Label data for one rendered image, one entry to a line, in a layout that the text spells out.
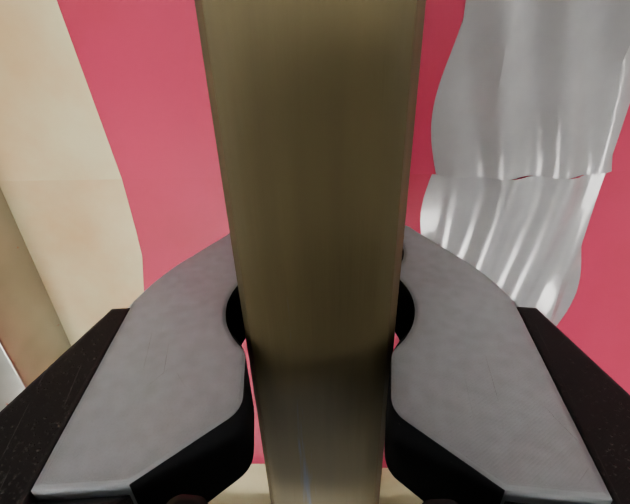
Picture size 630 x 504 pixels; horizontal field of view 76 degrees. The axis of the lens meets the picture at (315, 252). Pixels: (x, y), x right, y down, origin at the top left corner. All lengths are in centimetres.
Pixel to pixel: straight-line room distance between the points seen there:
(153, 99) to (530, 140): 15
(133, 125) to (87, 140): 2
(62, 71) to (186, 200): 6
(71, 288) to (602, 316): 26
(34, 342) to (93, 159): 10
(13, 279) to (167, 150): 9
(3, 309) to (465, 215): 20
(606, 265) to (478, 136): 9
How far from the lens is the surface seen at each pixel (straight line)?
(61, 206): 21
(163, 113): 18
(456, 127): 17
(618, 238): 22
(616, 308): 25
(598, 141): 19
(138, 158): 19
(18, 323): 23
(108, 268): 22
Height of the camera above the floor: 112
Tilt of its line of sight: 59 degrees down
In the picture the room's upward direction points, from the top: 176 degrees counter-clockwise
